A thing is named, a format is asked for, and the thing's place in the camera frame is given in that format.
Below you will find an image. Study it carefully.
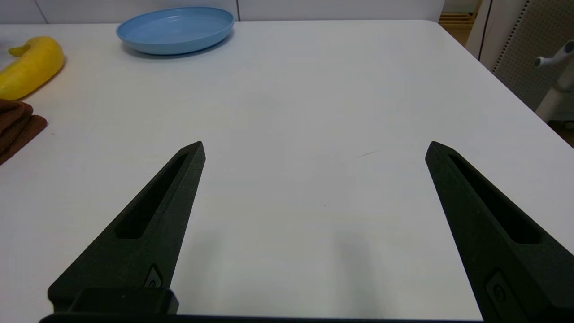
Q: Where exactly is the white perforated partition panel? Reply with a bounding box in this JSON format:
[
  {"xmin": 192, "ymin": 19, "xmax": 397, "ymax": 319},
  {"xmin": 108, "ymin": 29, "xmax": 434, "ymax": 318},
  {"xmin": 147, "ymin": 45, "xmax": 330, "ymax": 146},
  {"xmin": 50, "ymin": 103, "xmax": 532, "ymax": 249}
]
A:
[{"xmin": 466, "ymin": 0, "xmax": 574, "ymax": 111}]

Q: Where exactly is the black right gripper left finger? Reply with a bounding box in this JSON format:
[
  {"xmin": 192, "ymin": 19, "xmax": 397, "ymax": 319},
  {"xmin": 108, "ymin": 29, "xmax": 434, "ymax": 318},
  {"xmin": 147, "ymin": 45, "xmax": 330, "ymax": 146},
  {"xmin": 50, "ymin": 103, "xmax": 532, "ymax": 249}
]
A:
[{"xmin": 48, "ymin": 141, "xmax": 206, "ymax": 311}]

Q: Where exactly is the blue plastic plate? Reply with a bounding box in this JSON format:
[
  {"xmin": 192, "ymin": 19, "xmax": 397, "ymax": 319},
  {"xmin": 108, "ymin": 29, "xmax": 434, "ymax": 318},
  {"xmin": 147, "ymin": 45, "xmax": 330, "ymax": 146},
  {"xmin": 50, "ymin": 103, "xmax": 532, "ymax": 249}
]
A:
[{"xmin": 116, "ymin": 6, "xmax": 235, "ymax": 56}]

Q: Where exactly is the yellow banana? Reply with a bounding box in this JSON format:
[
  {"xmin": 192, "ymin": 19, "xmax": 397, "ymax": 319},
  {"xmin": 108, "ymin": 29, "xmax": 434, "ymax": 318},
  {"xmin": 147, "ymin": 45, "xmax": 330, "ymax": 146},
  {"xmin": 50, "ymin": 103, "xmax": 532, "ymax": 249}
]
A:
[{"xmin": 0, "ymin": 36, "xmax": 65, "ymax": 100}]

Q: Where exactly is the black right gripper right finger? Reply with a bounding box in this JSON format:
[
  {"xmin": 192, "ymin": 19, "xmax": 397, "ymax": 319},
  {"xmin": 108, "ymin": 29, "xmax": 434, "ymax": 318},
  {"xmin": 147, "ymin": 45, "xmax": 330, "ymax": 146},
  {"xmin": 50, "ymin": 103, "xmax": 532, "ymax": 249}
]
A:
[{"xmin": 425, "ymin": 141, "xmax": 574, "ymax": 323}]

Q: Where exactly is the folded brown towel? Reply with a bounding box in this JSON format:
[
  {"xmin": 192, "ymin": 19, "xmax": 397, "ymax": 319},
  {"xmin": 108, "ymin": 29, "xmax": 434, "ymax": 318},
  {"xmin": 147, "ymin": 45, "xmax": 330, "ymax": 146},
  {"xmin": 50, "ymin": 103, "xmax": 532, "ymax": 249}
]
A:
[{"xmin": 0, "ymin": 99, "xmax": 48, "ymax": 166}]

